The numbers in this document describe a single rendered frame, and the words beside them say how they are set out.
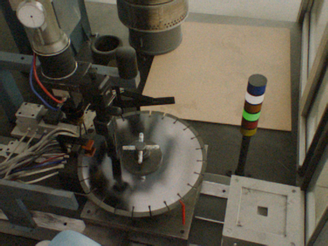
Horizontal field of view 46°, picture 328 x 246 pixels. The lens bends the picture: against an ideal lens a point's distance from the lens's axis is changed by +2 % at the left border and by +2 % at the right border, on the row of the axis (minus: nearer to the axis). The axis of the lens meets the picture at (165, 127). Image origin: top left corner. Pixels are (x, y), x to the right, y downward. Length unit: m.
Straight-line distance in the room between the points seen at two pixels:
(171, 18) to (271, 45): 0.46
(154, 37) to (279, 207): 0.88
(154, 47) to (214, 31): 0.31
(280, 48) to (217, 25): 0.31
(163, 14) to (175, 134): 0.57
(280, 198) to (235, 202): 0.12
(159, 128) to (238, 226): 0.35
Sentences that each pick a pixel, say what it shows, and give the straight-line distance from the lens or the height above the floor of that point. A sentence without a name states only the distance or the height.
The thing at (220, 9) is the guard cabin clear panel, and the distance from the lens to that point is 1.96.
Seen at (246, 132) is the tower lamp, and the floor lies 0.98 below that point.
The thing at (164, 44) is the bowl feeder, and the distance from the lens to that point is 1.64.
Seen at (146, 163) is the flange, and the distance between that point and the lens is 1.03.
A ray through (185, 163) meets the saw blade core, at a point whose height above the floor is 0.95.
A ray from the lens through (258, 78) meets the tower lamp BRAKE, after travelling 0.96.
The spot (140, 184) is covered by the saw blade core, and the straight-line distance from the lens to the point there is 1.00.
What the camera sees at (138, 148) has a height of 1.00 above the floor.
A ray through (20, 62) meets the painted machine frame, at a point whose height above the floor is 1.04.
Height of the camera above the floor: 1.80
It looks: 50 degrees down
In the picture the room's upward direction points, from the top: 4 degrees counter-clockwise
